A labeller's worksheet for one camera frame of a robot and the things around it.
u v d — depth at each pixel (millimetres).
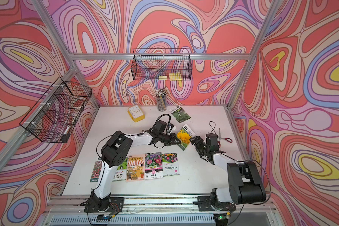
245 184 432
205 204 722
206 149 729
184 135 975
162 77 823
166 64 955
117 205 723
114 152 565
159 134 820
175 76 908
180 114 1148
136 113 1113
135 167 863
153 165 875
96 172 845
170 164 879
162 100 1076
